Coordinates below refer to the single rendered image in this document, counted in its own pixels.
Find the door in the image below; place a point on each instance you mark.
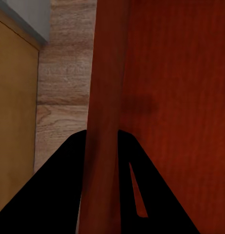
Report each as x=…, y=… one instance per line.
x=18, y=99

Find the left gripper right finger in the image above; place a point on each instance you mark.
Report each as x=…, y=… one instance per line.
x=165, y=214

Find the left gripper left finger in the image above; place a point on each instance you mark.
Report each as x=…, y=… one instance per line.
x=49, y=201

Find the storage box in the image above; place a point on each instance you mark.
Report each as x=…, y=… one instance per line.
x=158, y=73

